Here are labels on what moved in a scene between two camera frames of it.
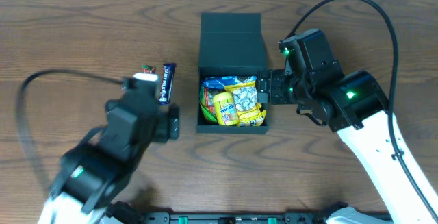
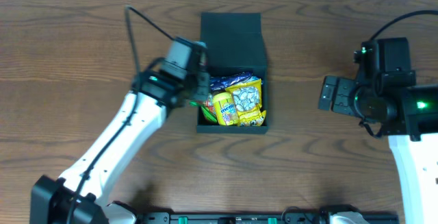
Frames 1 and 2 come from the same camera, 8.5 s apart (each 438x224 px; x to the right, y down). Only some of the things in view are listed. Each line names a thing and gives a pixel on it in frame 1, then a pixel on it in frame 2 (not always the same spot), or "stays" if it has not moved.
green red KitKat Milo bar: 148,69 -> 197,103
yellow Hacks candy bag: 250,112 stays
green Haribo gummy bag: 207,103 stays
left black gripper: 172,122 -> 202,84
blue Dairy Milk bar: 167,77 -> 222,82
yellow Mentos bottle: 226,109 stays
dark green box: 230,44 stays
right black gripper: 263,85 -> 347,97
